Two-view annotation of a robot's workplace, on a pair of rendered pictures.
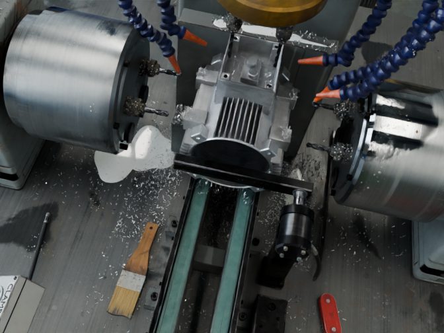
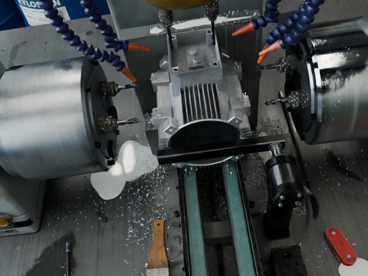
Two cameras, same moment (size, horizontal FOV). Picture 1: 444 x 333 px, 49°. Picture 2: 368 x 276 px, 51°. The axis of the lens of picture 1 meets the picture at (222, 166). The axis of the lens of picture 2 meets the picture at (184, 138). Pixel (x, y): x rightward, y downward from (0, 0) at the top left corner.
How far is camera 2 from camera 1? 11 cm
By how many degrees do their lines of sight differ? 5
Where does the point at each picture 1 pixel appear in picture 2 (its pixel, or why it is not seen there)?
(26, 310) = not seen: outside the picture
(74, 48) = (39, 91)
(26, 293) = not seen: outside the picture
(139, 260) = (157, 256)
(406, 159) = (357, 81)
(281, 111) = (233, 84)
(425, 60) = (331, 11)
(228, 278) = (241, 243)
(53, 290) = not seen: outside the picture
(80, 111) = (63, 142)
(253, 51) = (191, 43)
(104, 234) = (121, 243)
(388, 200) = (354, 124)
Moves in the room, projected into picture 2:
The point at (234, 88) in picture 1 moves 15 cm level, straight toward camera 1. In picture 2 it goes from (186, 77) to (197, 139)
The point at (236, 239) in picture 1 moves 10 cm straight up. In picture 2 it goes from (235, 206) to (234, 183)
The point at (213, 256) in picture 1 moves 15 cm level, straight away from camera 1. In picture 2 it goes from (219, 229) to (211, 171)
